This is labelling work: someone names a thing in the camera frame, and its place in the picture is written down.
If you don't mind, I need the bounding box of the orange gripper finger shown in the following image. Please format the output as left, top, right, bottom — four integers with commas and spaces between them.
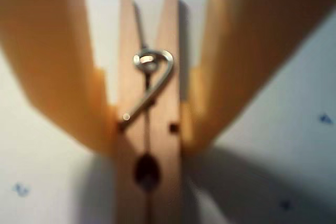
0, 0, 118, 157
180, 0, 336, 155

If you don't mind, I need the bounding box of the wooden clothespin with metal spring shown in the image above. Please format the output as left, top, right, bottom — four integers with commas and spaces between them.
114, 0, 185, 224

